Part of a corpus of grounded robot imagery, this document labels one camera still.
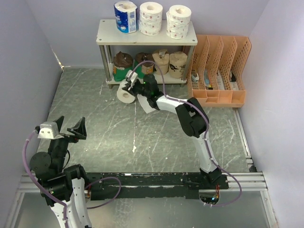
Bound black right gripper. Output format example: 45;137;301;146
124;80;150;98

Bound plain white paper roll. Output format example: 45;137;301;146
116;82;156;114

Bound green roll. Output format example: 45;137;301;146
113;51;133;82
134;52;154;79

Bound tan roll with tail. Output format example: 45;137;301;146
152;49;170;75

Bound tan paper roll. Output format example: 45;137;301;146
169;51;187;78

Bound red-dotted paper roll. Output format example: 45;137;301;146
138;2;163;36
166;5;191;39

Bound blue tissue roll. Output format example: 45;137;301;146
114;0;138;34

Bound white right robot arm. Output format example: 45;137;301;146
117;75;228;190

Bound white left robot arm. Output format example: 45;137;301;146
29;116;92;228

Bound white two-tier shelf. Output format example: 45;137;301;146
96;19;198;89

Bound items in file organizer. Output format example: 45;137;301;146
190;69;240;91

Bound orange plastic file organizer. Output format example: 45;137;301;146
187;35;251;108

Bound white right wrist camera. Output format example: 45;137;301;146
126;70;138;90

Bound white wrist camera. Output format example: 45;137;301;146
126;70;138;90
38;122;62;140

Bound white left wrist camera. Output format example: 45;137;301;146
38;122;62;140

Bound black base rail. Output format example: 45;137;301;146
86;172;228;200

